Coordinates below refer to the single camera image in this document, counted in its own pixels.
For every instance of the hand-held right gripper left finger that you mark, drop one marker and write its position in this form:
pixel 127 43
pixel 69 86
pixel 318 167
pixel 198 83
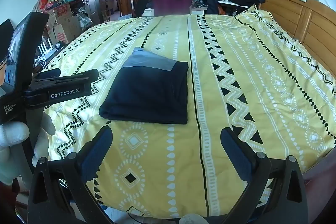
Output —
pixel 95 153

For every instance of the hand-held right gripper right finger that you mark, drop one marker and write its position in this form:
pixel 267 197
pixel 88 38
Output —
pixel 236 153

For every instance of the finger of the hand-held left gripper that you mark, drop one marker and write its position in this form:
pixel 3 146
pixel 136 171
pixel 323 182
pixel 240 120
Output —
pixel 68 78

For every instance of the navy and grey garment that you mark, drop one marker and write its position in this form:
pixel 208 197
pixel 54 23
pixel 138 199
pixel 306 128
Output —
pixel 147 92

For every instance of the white router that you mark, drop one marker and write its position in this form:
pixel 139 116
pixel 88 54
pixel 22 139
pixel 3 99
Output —
pixel 46 49

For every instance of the black monitor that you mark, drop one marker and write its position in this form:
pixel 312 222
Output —
pixel 6 29

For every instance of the black cap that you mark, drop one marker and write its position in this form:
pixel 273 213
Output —
pixel 59 45

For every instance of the cardboard box with red characters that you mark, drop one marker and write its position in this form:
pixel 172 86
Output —
pixel 56 35

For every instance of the large plain cardboard box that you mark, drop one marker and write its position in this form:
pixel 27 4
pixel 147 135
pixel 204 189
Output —
pixel 68 27

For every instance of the red plastic bag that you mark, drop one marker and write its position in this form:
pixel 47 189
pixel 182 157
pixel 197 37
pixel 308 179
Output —
pixel 47 5

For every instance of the small red-printed cardboard box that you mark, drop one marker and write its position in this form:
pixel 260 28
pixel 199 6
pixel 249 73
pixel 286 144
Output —
pixel 62 10

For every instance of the yellow patterned bed sheet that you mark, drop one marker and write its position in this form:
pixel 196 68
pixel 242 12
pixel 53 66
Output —
pixel 170 161

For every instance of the white storage box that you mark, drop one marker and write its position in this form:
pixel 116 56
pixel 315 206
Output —
pixel 148 12

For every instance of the black garment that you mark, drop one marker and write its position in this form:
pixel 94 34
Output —
pixel 143 1

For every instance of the wooden bed headboard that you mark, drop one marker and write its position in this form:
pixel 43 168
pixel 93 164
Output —
pixel 309 22

